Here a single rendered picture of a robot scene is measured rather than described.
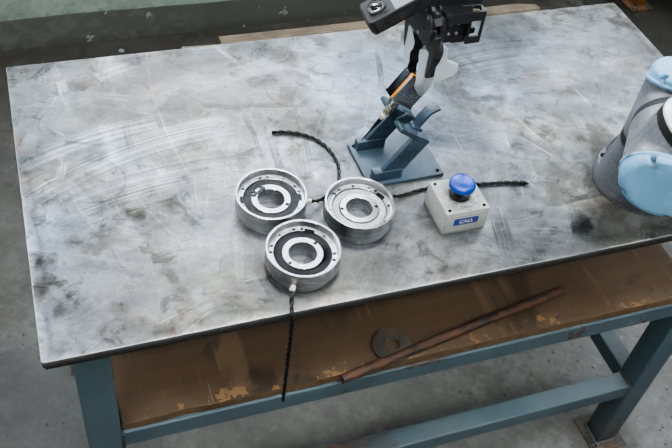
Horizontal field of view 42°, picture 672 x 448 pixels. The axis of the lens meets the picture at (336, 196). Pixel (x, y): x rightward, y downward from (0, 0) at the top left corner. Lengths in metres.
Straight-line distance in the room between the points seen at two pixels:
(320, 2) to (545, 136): 1.66
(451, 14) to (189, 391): 0.69
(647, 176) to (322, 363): 0.59
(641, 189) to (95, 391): 0.80
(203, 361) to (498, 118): 0.64
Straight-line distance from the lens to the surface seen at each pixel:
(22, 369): 2.12
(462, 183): 1.28
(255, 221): 1.24
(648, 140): 1.24
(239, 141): 1.40
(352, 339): 1.47
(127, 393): 1.40
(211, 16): 2.98
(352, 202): 1.29
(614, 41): 1.81
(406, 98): 1.29
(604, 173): 1.45
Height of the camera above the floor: 1.75
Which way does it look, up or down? 46 degrees down
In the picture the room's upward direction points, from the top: 9 degrees clockwise
